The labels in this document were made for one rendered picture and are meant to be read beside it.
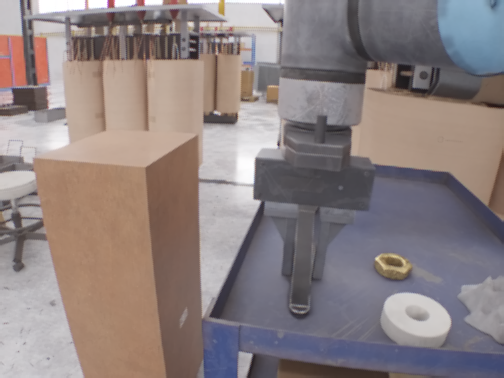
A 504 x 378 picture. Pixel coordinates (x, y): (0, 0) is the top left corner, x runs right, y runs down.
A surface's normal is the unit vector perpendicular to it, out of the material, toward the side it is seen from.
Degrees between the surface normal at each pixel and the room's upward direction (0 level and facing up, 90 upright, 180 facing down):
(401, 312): 0
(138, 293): 90
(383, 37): 127
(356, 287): 0
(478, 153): 90
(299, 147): 90
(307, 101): 89
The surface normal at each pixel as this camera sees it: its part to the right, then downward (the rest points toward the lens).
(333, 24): -0.71, 0.54
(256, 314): 0.04, -0.94
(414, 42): -0.58, 0.77
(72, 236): -0.16, 0.33
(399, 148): -0.72, 0.22
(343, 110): 0.33, 0.33
